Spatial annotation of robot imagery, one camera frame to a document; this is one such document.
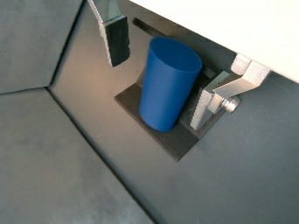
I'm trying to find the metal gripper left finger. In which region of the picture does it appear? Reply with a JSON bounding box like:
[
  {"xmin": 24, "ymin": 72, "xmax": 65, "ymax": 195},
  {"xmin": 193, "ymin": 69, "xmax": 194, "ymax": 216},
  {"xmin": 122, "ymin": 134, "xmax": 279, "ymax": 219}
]
[{"xmin": 88, "ymin": 0, "xmax": 129, "ymax": 67}]

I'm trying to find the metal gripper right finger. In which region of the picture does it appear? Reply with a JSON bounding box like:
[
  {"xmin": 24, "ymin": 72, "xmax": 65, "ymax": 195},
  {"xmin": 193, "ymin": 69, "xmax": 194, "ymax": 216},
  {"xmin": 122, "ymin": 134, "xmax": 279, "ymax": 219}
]
[{"xmin": 190, "ymin": 54, "xmax": 269, "ymax": 130}]

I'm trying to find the blue oval cylinder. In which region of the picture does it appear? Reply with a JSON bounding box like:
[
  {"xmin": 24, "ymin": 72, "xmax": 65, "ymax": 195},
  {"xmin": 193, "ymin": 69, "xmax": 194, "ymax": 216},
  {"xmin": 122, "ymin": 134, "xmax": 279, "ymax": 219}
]
[{"xmin": 138, "ymin": 37, "xmax": 201, "ymax": 131}]

